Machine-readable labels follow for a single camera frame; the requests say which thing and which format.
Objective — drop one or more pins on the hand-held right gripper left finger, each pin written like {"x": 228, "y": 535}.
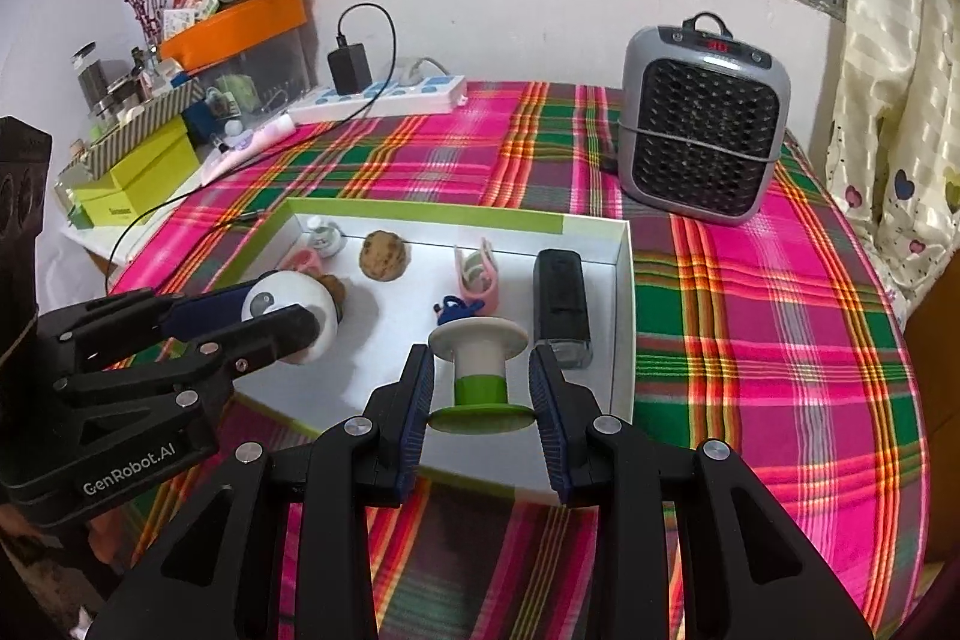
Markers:
{"x": 420, "y": 415}

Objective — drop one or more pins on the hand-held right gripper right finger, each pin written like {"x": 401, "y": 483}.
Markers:
{"x": 546, "y": 430}

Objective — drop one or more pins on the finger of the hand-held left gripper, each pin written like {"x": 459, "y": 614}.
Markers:
{"x": 277, "y": 332}
{"x": 210, "y": 310}

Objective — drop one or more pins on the white panda toy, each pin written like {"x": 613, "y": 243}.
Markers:
{"x": 300, "y": 291}

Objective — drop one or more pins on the brown walnut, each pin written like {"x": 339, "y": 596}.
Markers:
{"x": 384, "y": 257}
{"x": 335, "y": 291}

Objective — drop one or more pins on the green white cardboard box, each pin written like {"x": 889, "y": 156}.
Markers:
{"x": 375, "y": 347}

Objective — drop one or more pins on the green white spool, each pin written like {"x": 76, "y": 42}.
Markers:
{"x": 480, "y": 355}

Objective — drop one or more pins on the white mushroom-shaped suction hook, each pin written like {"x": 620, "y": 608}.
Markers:
{"x": 326, "y": 241}

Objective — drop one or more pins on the black handheld device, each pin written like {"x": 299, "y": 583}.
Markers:
{"x": 561, "y": 295}

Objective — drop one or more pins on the pink clip with grey pad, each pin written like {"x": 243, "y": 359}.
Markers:
{"x": 487, "y": 291}

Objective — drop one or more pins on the yellow-green cardboard box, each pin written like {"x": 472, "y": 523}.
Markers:
{"x": 135, "y": 175}

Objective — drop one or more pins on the pink white wand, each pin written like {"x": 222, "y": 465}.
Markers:
{"x": 247, "y": 149}

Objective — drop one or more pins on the grey zigzag striped box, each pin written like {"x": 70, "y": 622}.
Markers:
{"x": 165, "y": 111}

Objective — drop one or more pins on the pink green plaid tablecloth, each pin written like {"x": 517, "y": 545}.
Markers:
{"x": 750, "y": 347}

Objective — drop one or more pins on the dark glass jar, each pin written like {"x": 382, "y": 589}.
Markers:
{"x": 90, "y": 78}

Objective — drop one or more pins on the white blue power strip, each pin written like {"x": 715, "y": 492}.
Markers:
{"x": 405, "y": 96}

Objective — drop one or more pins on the black charger adapter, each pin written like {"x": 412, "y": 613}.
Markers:
{"x": 350, "y": 70}

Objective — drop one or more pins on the clear bin with orange lid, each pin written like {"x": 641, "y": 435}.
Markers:
{"x": 240, "y": 21}

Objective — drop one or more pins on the colourful paper packets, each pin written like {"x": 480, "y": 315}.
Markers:
{"x": 187, "y": 6}

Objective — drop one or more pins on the grey black desk heater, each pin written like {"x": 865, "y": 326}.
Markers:
{"x": 697, "y": 123}

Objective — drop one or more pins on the cream heart print curtain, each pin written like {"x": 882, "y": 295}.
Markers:
{"x": 885, "y": 85}

